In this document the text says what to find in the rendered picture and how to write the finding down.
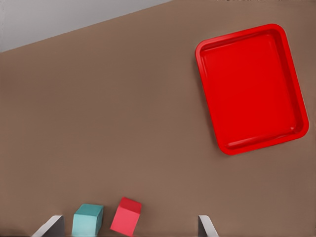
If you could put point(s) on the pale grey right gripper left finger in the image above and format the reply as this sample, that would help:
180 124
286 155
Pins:
50 227

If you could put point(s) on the teal cube block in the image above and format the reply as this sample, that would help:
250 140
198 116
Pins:
87 221

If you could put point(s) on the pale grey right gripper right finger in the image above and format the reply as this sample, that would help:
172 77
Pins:
206 227

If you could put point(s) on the red cube block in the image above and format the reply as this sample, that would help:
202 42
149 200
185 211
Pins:
126 218

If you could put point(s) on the red rectangular tray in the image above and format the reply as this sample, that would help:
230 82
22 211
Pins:
251 89

